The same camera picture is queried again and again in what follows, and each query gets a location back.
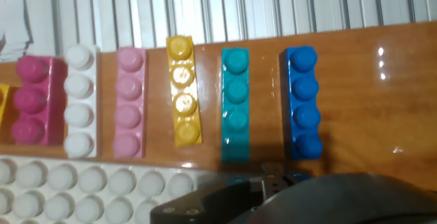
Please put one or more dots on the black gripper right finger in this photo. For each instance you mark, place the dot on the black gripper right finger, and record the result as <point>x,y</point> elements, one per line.
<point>297,178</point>

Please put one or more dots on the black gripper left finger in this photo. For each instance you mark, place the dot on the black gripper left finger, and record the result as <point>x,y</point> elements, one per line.
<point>211,200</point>

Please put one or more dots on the blue four-stud block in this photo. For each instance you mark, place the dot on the blue four-stud block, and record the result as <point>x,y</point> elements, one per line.
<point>305,118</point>

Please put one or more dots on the teal four-stud block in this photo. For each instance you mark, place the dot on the teal four-stud block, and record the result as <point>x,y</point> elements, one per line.
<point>235,91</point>

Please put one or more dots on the yellow four-stud block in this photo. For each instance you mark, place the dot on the yellow four-stud block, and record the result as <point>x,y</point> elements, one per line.
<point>184,104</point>

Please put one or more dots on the glossy wooden board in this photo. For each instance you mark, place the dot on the glossy wooden board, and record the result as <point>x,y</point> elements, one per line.
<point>375,114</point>

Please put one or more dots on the light pink four-stud block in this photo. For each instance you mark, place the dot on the light pink four-stud block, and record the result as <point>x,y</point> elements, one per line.
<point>129,118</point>

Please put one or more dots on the white studded baseplate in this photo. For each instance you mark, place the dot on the white studded baseplate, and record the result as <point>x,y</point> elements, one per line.
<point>68,179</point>

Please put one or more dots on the white four-stud block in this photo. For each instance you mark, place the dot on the white four-stud block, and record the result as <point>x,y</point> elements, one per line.
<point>78,114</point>

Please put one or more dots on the magenta three-stud block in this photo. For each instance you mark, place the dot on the magenta three-stud block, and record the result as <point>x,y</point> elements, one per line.
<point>51,108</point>

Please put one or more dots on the yellow two-stud block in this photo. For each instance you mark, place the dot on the yellow two-stud block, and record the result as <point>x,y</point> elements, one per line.
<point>2,101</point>

